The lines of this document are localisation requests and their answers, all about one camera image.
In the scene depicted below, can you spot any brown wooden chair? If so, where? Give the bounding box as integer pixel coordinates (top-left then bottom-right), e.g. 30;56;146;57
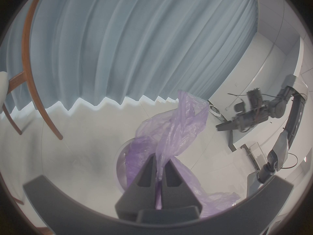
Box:
0;0;63;141

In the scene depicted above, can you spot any blue-grey curtain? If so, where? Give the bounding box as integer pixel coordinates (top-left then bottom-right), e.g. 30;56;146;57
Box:
0;0;260;114

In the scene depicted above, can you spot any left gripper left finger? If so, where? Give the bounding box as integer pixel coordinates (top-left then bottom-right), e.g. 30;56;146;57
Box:
115;154;156;221

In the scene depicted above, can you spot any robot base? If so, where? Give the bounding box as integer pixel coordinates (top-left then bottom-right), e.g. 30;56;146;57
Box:
241;142;278;198

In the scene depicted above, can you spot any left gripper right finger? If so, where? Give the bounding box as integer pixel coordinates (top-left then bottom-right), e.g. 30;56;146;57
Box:
162;155;203;217

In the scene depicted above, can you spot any white trash bin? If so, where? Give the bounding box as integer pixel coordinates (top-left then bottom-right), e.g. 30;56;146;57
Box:
114;139;137;193

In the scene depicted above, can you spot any purple plastic bag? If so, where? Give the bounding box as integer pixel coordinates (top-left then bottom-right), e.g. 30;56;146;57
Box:
125;90;241;218

